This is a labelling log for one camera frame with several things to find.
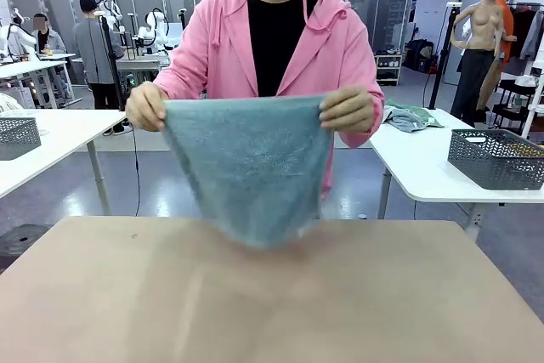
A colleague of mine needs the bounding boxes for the black tripod with white head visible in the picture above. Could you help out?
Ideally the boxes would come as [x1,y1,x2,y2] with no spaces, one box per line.
[428,1,463,111]

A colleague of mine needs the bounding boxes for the white background work table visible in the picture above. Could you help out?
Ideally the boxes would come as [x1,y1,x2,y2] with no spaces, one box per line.
[0,59,72,110]

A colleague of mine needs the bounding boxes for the person's right hand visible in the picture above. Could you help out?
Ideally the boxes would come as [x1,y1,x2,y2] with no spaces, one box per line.
[125,81,167,133]

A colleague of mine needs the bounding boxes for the person's right forearm pink sleeve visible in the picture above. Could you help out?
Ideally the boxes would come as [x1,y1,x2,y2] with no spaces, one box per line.
[152,50,203,99]

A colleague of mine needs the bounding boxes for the person in pink hoodie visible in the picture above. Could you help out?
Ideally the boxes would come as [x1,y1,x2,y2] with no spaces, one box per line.
[152,0,386,201]

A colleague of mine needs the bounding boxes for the seated person in grey jacket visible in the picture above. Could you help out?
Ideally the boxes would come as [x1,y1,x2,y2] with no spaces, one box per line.
[31,13,69,56]

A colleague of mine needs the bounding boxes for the low shoe shelf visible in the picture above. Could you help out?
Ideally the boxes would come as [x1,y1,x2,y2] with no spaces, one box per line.
[375,54,403,88]

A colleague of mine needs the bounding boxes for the black wire cart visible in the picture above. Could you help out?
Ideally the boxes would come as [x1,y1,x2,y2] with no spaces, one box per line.
[487,77,544,135]

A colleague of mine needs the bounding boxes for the white side table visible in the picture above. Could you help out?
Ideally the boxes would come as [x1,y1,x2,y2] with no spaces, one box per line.
[0,108,128,216]
[368,107,544,245]

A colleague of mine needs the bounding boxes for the green terry towel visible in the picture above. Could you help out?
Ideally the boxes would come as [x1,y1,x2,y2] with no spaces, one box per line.
[384,99,444,128]

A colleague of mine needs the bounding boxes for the pale grey-blue crumpled towel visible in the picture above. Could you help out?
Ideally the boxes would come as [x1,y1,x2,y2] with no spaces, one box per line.
[382,107,427,133]

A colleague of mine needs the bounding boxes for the bare beige mannequin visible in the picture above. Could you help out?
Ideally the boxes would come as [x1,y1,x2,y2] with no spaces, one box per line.
[450,0,507,127]

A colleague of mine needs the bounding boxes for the blue terry towel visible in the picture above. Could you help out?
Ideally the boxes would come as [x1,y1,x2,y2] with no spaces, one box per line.
[161,94,337,252]

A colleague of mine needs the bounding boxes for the black bags pile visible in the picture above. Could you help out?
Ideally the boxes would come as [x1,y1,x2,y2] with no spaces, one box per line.
[403,38,437,75]

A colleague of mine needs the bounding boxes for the thin black hanging cable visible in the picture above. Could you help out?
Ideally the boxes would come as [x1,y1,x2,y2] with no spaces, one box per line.
[130,122,142,217]

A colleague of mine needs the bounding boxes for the dark clothes on rack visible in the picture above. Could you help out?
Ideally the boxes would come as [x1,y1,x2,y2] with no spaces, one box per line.
[507,3,544,62]

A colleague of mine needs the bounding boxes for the standing person in grey shirt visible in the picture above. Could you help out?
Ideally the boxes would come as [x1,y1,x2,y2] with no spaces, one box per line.
[71,0,128,111]

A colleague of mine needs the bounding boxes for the black round floor base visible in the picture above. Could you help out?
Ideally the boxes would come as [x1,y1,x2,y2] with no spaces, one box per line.
[0,223,55,258]

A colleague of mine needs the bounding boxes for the grey perforated plastic basket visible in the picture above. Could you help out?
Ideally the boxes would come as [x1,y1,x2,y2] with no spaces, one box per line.
[447,128,544,191]
[0,116,43,162]

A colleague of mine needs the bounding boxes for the person's left forearm pink sleeve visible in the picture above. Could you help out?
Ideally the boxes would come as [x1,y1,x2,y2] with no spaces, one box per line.
[339,60,386,150]

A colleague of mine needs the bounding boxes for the mannequin with orange shirt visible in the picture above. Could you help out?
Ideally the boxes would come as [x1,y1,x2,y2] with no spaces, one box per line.
[495,0,519,63]

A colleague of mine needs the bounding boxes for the person's left hand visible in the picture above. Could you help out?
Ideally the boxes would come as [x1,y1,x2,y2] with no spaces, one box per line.
[318,85,375,133]

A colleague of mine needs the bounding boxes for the black camera tripod pole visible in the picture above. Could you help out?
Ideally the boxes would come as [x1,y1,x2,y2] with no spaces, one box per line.
[98,14,128,111]

